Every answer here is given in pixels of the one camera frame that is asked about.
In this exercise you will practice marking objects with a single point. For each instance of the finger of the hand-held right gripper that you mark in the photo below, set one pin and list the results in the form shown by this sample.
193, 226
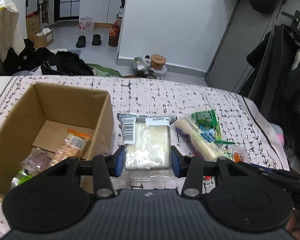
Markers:
277, 173

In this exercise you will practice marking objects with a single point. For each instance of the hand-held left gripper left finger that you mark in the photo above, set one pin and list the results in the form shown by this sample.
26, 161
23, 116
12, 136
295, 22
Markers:
118, 161

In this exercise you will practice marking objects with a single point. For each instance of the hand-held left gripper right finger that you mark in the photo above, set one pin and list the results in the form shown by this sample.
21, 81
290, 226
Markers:
176, 162

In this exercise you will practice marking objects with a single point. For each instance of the long white snack packet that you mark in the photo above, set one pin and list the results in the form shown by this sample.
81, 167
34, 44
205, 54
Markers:
197, 137

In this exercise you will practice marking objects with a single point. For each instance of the clear packet of white cakes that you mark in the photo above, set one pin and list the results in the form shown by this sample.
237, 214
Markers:
147, 142

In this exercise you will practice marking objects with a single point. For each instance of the pink orange snack packet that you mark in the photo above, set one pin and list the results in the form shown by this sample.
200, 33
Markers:
240, 155

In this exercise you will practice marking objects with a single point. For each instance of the orange cracker packet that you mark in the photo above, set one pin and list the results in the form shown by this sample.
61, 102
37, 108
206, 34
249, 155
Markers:
72, 145

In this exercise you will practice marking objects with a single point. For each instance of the brown cardboard box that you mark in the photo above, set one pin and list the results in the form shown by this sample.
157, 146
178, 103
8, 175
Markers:
65, 105

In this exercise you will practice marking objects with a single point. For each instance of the purple snack packet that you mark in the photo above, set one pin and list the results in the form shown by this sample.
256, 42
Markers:
36, 160

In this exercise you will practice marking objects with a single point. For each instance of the small green white snack packet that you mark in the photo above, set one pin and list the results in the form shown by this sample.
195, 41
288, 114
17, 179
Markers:
20, 178

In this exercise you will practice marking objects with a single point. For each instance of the pink plush item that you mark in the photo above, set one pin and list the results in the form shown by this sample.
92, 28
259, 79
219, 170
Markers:
280, 136

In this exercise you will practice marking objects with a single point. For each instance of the clear plastic container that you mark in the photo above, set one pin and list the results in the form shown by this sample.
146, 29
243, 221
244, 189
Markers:
161, 73

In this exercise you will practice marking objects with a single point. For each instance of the green floor rug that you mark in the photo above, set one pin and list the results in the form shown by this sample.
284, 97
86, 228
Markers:
105, 71

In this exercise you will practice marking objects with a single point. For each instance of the black coats on rack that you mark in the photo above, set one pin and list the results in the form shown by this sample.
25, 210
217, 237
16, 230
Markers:
285, 80

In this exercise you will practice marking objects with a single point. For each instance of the clear plastic bag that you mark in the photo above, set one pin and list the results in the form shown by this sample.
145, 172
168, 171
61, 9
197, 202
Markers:
139, 65

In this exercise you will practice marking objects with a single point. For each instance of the brown lidded tub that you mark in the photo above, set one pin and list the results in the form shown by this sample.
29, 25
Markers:
158, 61

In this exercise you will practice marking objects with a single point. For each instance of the black backpack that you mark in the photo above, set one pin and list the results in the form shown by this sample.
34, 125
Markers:
65, 65

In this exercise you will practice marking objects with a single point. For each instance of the black slipper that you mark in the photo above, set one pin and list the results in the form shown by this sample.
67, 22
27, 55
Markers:
96, 39
81, 41

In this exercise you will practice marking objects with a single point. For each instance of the dark red-labelled bottle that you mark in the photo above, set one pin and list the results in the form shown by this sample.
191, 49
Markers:
113, 35

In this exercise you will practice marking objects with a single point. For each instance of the grey door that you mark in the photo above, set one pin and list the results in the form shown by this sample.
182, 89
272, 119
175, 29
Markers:
245, 47

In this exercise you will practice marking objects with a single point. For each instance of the pile of black clothes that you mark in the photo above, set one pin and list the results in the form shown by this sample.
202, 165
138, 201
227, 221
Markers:
27, 55

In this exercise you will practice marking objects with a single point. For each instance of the pink wrapped water bottle pack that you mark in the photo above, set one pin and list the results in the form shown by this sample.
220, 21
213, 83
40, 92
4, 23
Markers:
86, 23

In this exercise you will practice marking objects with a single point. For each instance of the open cardboard floor box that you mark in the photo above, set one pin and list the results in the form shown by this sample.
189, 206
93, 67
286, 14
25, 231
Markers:
43, 38

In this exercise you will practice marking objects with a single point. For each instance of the black spray bottle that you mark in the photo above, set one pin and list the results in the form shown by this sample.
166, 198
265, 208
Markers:
121, 8

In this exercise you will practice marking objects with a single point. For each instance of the white kitchen cabinet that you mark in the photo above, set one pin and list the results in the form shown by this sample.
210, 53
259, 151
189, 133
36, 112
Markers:
97, 3

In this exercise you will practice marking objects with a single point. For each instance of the tall cardboard floor box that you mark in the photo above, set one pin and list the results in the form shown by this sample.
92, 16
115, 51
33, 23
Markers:
32, 26

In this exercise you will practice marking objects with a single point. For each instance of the dotted cream tablecloth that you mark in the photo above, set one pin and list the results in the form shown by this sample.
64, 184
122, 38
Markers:
5, 22

